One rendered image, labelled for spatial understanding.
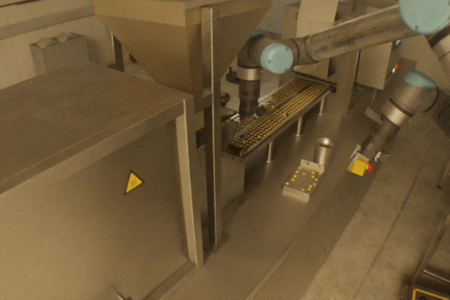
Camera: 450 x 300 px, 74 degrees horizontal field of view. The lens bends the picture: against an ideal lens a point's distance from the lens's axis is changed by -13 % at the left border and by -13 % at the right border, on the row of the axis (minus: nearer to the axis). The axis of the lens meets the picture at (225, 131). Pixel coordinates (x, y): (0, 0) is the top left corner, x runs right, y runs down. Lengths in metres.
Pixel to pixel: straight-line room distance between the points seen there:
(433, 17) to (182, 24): 0.46
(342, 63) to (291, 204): 0.84
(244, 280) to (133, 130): 0.58
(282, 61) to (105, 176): 0.62
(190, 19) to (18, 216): 0.48
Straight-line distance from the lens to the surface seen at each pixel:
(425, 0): 0.60
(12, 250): 0.62
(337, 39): 0.96
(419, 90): 1.04
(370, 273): 2.14
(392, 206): 2.64
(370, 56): 1.78
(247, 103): 1.18
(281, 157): 1.46
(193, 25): 0.72
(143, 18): 0.79
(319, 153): 1.42
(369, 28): 0.88
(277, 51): 0.99
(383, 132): 1.07
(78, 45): 4.37
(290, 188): 1.27
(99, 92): 0.76
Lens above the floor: 1.62
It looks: 30 degrees down
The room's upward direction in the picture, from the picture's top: straight up
